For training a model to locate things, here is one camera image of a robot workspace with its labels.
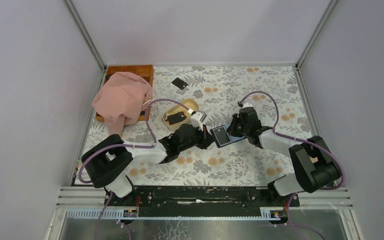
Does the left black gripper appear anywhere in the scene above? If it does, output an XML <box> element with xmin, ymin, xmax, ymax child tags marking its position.
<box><xmin>177</xmin><ymin>123</ymin><xmax>215</xmax><ymax>154</ymax></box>

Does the black credit card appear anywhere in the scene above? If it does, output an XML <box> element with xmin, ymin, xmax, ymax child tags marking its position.
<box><xmin>171</xmin><ymin>77</ymin><xmax>188</xmax><ymax>90</ymax></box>
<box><xmin>164</xmin><ymin>111</ymin><xmax>187</xmax><ymax>126</ymax></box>
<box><xmin>211</xmin><ymin>126</ymin><xmax>231</xmax><ymax>148</ymax></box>

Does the black card holder wallet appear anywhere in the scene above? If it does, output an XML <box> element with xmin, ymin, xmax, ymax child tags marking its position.
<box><xmin>210</xmin><ymin>123</ymin><xmax>245</xmax><ymax>148</ymax></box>

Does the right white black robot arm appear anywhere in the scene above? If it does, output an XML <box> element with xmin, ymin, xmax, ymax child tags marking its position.
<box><xmin>227</xmin><ymin>106</ymin><xmax>343</xmax><ymax>206</ymax></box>

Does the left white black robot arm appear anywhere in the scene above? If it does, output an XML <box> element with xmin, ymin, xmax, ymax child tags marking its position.
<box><xmin>78</xmin><ymin>124</ymin><xmax>215</xmax><ymax>206</ymax></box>

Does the beige oval tray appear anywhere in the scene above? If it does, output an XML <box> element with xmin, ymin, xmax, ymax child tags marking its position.
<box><xmin>162</xmin><ymin>98</ymin><xmax>200</xmax><ymax>130</ymax></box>

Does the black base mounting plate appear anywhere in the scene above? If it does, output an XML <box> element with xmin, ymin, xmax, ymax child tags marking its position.
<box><xmin>105</xmin><ymin>185</ymin><xmax>300</xmax><ymax>216</ymax></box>

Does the wooden compartment box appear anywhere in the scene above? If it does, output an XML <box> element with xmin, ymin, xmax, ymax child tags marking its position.
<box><xmin>95</xmin><ymin>64</ymin><xmax>154</xmax><ymax>123</ymax></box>

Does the pink cloth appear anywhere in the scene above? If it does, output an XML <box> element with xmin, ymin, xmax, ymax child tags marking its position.
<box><xmin>92</xmin><ymin>72</ymin><xmax>153</xmax><ymax>135</ymax></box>

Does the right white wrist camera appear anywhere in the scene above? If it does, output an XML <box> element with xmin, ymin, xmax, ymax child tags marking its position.
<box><xmin>237</xmin><ymin>101</ymin><xmax>253</xmax><ymax>111</ymax></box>

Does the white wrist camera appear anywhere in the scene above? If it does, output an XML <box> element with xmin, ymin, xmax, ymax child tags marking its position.
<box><xmin>187</xmin><ymin>108</ymin><xmax>207</xmax><ymax>131</ymax></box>
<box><xmin>237</xmin><ymin>101</ymin><xmax>253</xmax><ymax>111</ymax></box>

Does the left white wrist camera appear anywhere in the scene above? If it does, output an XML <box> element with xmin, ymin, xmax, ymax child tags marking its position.
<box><xmin>187</xmin><ymin>108</ymin><xmax>207</xmax><ymax>131</ymax></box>

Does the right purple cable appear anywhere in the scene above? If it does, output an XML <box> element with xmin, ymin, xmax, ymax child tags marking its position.
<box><xmin>238</xmin><ymin>91</ymin><xmax>346</xmax><ymax>191</ymax></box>

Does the aluminium front rail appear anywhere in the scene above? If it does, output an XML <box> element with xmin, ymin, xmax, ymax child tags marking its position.
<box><xmin>66</xmin><ymin>208</ymin><xmax>281</xmax><ymax>224</ymax></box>

